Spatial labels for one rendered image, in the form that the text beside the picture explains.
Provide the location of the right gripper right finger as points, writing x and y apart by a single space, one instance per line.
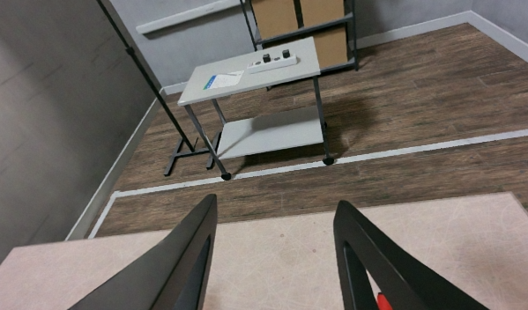
405 282

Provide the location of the red-handled screwdriver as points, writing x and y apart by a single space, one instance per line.
382 302

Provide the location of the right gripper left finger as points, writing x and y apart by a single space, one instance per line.
180 263

